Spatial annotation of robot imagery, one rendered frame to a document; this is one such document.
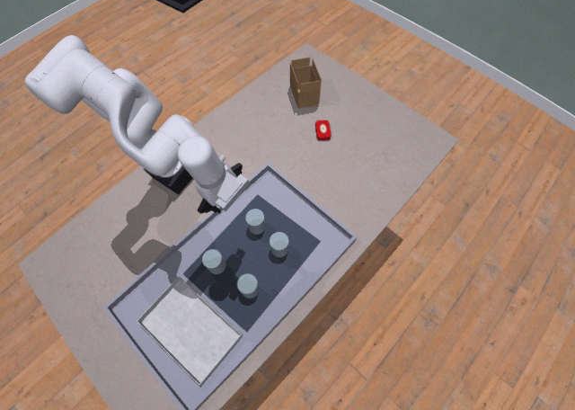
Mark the brown cardboard box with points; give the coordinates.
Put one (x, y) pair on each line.
(305, 80)

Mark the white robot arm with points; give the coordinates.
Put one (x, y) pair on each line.
(61, 80)

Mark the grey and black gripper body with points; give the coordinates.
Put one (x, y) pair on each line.
(207, 194)

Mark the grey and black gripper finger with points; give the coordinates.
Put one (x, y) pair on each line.
(237, 169)
(202, 207)

